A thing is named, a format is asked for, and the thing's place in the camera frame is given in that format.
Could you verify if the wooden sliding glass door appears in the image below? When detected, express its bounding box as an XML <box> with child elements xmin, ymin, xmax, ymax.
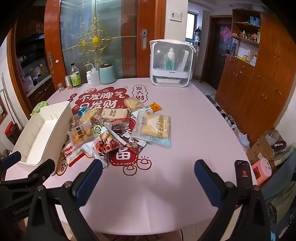
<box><xmin>44</xmin><ymin>0</ymin><xmax>167</xmax><ymax>93</ymax></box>

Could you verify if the large clear sliced bread bag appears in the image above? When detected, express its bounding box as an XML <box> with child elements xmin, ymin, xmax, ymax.
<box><xmin>132</xmin><ymin>111</ymin><xmax>172</xmax><ymax>142</ymax></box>

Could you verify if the white squeeze bottle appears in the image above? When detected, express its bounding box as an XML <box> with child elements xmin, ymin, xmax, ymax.
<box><xmin>84</xmin><ymin>63</ymin><xmax>100</xmax><ymax>85</ymax></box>

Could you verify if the cardboard box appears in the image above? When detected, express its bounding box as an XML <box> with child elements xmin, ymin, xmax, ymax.
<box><xmin>246</xmin><ymin>129</ymin><xmax>287</xmax><ymax>165</ymax></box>

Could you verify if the orange snack packet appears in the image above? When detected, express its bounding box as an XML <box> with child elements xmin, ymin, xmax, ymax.
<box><xmin>147</xmin><ymin>103</ymin><xmax>163</xmax><ymax>113</ymax></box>

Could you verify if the black smartphone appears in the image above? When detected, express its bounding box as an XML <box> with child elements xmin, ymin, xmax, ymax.
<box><xmin>234</xmin><ymin>159</ymin><xmax>252</xmax><ymax>190</ymax></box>

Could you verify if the wooden wall cabinet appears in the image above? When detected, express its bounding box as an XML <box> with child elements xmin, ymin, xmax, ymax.
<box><xmin>215</xmin><ymin>9</ymin><xmax>296</xmax><ymax>145</ymax></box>

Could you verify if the green label snack packet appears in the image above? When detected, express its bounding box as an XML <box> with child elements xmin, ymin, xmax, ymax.
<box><xmin>91</xmin><ymin>125</ymin><xmax>104</xmax><ymax>137</ymax></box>

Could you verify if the white plastic organizer box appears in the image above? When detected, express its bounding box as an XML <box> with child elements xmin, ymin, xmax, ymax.
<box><xmin>11</xmin><ymin>101</ymin><xmax>73</xmax><ymax>176</ymax></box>

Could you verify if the dark wooden entry door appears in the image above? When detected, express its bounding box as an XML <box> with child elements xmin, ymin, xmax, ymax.
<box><xmin>201</xmin><ymin>15</ymin><xmax>232</xmax><ymax>82</ymax></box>

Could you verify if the grey green clothing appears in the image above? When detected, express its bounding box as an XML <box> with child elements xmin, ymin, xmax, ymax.
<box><xmin>261</xmin><ymin>148</ymin><xmax>296</xmax><ymax>241</ymax></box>

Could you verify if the white clear storage box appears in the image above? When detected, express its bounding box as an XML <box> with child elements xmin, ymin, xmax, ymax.
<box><xmin>149</xmin><ymin>39</ymin><xmax>197</xmax><ymax>88</ymax></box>

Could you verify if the row of shoes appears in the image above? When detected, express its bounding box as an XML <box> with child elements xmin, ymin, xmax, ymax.
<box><xmin>205</xmin><ymin>93</ymin><xmax>250</xmax><ymax>147</ymax></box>

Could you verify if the green wet wipes pack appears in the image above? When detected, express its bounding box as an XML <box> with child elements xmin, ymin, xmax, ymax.
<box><xmin>30</xmin><ymin>101</ymin><xmax>49</xmax><ymax>117</ymax></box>

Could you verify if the red and white snack packet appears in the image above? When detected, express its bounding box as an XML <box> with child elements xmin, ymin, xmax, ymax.
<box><xmin>92</xmin><ymin>132</ymin><xmax>127</xmax><ymax>161</ymax></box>

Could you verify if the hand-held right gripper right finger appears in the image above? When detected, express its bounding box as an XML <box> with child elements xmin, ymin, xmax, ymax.
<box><xmin>194</xmin><ymin>159</ymin><xmax>271</xmax><ymax>241</ymax></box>

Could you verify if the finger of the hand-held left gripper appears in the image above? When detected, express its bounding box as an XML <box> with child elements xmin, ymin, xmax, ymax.
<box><xmin>0</xmin><ymin>159</ymin><xmax>56</xmax><ymax>197</ymax></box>
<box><xmin>0</xmin><ymin>151</ymin><xmax>21</xmax><ymax>171</ymax></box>

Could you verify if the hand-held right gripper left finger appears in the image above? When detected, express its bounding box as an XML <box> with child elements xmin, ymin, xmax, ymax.
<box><xmin>26</xmin><ymin>159</ymin><xmax>103</xmax><ymax>241</ymax></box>

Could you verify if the red cookie packet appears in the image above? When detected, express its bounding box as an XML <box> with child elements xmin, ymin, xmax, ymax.
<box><xmin>63</xmin><ymin>142</ymin><xmax>84</xmax><ymax>167</ymax></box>

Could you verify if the white stick snack packet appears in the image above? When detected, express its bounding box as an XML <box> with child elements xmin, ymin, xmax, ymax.
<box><xmin>103</xmin><ymin>125</ymin><xmax>126</xmax><ymax>144</ymax></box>

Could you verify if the glass bottle green label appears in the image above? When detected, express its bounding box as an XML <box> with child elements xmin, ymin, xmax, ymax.
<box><xmin>70</xmin><ymin>63</ymin><xmax>83</xmax><ymax>89</ymax></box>

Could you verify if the orange fried bites packet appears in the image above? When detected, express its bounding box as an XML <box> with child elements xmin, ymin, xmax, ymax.
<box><xmin>69</xmin><ymin>122</ymin><xmax>94</xmax><ymax>147</ymax></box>

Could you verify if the dark red snack packet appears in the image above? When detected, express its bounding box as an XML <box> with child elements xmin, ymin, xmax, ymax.
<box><xmin>104</xmin><ymin>117</ymin><xmax>131</xmax><ymax>133</ymax></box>

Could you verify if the red lidded jar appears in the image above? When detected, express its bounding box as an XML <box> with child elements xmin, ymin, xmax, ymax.
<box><xmin>5</xmin><ymin>121</ymin><xmax>18</xmax><ymax>137</ymax></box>

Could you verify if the beige paper-look snack packet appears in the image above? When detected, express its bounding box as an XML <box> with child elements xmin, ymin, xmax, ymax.
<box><xmin>101</xmin><ymin>108</ymin><xmax>130</xmax><ymax>120</ymax></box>

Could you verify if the dark brown snack packet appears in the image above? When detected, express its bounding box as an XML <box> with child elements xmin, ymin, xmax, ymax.
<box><xmin>126</xmin><ymin>137</ymin><xmax>149</xmax><ymax>155</ymax></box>

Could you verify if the clear white snack packet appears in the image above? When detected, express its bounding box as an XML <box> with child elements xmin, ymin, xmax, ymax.
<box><xmin>81</xmin><ymin>141</ymin><xmax>108</xmax><ymax>168</ymax></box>

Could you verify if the white wall panel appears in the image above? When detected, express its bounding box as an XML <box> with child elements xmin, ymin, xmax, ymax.
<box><xmin>168</xmin><ymin>10</ymin><xmax>183</xmax><ymax>23</ymax></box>

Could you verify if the clear rice crisp cake packet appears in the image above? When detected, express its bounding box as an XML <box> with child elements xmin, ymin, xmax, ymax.
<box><xmin>124</xmin><ymin>97</ymin><xmax>144</xmax><ymax>112</ymax></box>

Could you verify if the mint green canister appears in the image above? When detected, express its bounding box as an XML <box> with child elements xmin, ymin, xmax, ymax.
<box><xmin>99</xmin><ymin>63</ymin><xmax>116</xmax><ymax>85</ymax></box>

